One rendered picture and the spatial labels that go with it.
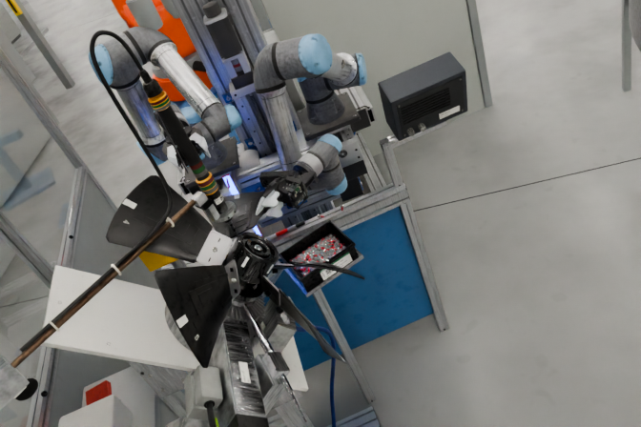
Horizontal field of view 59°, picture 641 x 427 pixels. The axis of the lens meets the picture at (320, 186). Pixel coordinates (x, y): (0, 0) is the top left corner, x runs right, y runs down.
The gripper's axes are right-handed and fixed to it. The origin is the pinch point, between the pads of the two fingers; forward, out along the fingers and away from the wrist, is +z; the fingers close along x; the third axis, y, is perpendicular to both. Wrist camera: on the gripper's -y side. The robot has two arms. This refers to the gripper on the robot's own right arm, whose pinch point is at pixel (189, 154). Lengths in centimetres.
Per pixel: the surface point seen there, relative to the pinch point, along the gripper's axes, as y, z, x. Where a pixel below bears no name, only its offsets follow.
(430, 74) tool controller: 26, -21, -78
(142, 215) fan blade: 11.4, -4.9, 17.8
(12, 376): 12, 26, 52
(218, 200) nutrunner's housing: 15.4, 0.0, -0.6
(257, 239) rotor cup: 28.2, 5.4, -4.1
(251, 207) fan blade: 32.4, -15.0, -7.7
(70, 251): 51, -77, 58
